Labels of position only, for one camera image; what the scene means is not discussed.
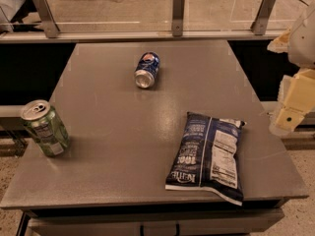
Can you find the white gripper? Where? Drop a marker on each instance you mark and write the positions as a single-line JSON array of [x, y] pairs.
[[303, 38]]

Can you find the blue pepsi can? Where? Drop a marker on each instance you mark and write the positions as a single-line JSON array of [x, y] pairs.
[[147, 70]]

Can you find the blue chip bag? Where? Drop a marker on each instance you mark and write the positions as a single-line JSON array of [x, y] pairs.
[[207, 158]]

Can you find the green soda can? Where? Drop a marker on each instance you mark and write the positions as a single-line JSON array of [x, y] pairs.
[[44, 125]]

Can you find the grey cabinet under table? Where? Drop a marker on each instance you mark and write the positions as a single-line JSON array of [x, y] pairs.
[[186, 219]]

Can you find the right metal rail bracket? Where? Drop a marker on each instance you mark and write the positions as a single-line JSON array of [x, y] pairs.
[[259, 26]]

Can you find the metal rail bracket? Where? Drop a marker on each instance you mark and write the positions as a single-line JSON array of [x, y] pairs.
[[50, 28], [259, 26], [177, 17]]

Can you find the middle metal rail bracket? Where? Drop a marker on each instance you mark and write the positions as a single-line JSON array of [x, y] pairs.
[[177, 17]]

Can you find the left metal rail bracket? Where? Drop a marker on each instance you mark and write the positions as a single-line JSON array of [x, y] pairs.
[[50, 28]]

